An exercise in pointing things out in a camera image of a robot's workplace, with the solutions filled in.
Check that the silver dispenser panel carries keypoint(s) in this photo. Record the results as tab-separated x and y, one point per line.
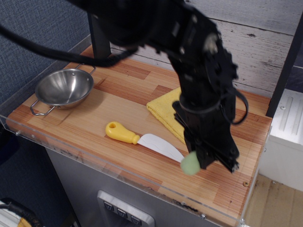
124	210

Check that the black post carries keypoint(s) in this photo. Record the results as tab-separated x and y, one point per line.
286	70
100	44

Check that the folded yellow cloth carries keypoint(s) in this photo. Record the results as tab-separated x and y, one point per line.
161	108

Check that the steel bowl with handles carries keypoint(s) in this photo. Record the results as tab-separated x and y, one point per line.
63	89

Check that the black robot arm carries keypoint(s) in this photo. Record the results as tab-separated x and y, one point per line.
207	102

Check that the silver toy fridge cabinet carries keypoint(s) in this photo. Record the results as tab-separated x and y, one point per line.
82	184

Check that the yellow object bottom left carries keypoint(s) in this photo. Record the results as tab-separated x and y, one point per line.
23	223

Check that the black right post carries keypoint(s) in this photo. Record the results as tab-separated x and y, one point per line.
286	70

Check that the yellow handled toy knife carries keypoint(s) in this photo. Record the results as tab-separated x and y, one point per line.
117	131

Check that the white ribbed appliance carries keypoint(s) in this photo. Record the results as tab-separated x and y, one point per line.
282	158

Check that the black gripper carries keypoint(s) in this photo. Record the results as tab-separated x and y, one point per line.
209	137

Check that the black left post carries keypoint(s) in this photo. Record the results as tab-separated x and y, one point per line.
100	44

